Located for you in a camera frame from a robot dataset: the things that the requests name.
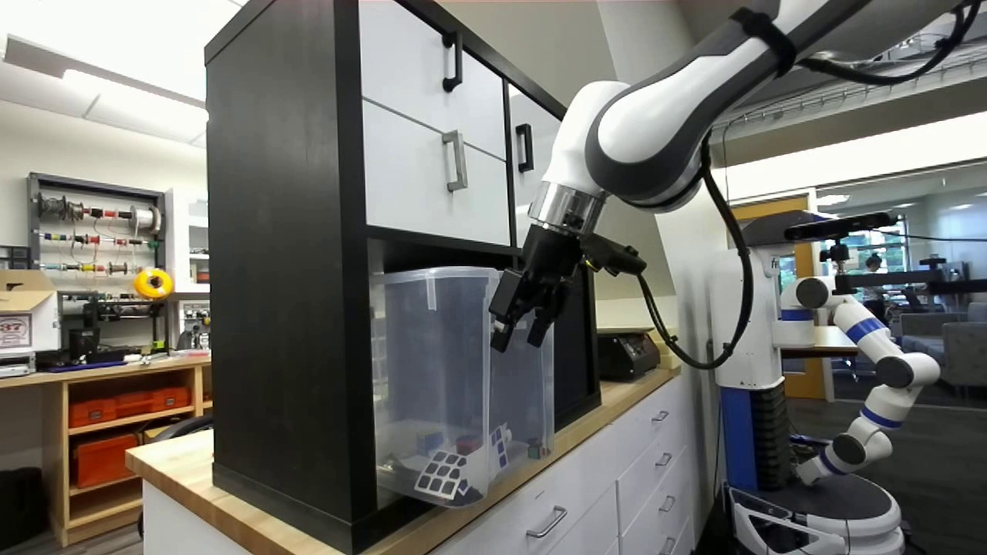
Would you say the black cabinet drawer handle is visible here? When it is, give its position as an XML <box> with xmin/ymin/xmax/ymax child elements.
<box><xmin>438</xmin><ymin>27</ymin><xmax>465</xmax><ymax>97</ymax></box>

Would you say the black and white cabinet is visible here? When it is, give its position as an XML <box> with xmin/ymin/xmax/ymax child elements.
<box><xmin>201</xmin><ymin>0</ymin><xmax>605</xmax><ymax>555</ymax></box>

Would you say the black workshop machine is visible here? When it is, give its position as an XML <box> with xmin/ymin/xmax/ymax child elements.
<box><xmin>59</xmin><ymin>291</ymin><xmax>162</xmax><ymax>371</ymax></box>

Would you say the black device on counter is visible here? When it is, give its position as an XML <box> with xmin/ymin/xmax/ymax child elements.
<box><xmin>592</xmin><ymin>328</ymin><xmax>668</xmax><ymax>385</ymax></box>

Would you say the silver cabinet drawer handle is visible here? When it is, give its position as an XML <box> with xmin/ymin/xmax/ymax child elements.
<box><xmin>438</xmin><ymin>125</ymin><xmax>471</xmax><ymax>198</ymax></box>

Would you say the wooden workbench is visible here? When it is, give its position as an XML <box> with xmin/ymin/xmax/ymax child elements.
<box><xmin>0</xmin><ymin>350</ymin><xmax>215</xmax><ymax>549</ymax></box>

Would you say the long orange bin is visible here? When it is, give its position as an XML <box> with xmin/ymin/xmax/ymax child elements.
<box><xmin>68</xmin><ymin>383</ymin><xmax>195</xmax><ymax>431</ymax></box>

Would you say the yellow filament spool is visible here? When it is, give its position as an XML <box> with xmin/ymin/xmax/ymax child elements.
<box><xmin>130</xmin><ymin>265</ymin><xmax>180</xmax><ymax>304</ymax></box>

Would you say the clear plastic storage box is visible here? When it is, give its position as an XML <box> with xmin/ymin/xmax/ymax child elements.
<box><xmin>366</xmin><ymin>263</ymin><xmax>563</xmax><ymax>512</ymax></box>

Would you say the short orange bin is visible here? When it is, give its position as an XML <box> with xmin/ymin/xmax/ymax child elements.
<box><xmin>68</xmin><ymin>430</ymin><xmax>148</xmax><ymax>492</ymax></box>

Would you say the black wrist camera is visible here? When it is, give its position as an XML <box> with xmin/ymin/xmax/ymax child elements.
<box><xmin>583</xmin><ymin>231</ymin><xmax>650</xmax><ymax>279</ymax></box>

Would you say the cardboard box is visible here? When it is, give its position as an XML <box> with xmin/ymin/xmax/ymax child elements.
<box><xmin>0</xmin><ymin>268</ymin><xmax>64</xmax><ymax>364</ymax></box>

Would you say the black camera bar on stand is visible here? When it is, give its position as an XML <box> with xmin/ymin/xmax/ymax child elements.
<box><xmin>784</xmin><ymin>211</ymin><xmax>902</xmax><ymax>270</ymax></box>

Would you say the black cabinet door handle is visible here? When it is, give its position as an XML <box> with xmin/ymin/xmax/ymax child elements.
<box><xmin>511</xmin><ymin>120</ymin><xmax>541</xmax><ymax>176</ymax></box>

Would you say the white blue mobile robot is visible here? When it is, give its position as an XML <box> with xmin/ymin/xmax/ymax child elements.
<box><xmin>708</xmin><ymin>204</ymin><xmax>947</xmax><ymax>555</ymax></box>

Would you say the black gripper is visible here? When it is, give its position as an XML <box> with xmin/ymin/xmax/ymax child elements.
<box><xmin>488</xmin><ymin>221</ymin><xmax>592</xmax><ymax>354</ymax></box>

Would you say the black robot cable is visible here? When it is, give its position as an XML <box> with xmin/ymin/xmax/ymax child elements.
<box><xmin>629</xmin><ymin>129</ymin><xmax>759</xmax><ymax>376</ymax></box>

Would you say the grey wall parts rack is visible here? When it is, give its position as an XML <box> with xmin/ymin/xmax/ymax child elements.
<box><xmin>24</xmin><ymin>169</ymin><xmax>174</xmax><ymax>292</ymax></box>

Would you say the white drawer counter wooden top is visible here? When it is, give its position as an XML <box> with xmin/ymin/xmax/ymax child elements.
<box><xmin>125</xmin><ymin>349</ymin><xmax>703</xmax><ymax>555</ymax></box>

